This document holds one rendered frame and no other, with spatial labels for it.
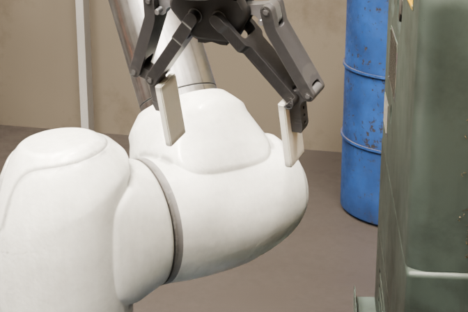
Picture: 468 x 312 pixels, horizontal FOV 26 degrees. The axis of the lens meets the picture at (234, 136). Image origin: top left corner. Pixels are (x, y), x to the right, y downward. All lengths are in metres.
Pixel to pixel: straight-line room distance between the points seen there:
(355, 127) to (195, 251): 2.59
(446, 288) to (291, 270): 2.09
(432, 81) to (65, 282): 0.49
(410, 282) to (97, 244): 0.43
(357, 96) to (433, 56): 2.46
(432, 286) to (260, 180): 0.27
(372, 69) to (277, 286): 0.86
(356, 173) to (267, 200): 2.56
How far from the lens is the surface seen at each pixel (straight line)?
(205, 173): 1.17
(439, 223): 1.29
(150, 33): 0.98
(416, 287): 1.31
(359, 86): 3.67
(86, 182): 1.08
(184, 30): 0.95
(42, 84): 4.95
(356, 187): 3.77
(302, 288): 3.26
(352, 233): 3.69
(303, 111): 0.95
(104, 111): 4.85
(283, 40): 0.91
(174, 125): 1.03
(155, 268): 1.14
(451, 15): 1.22
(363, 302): 1.96
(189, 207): 1.15
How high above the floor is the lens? 1.40
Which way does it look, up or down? 17 degrees down
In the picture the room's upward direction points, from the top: straight up
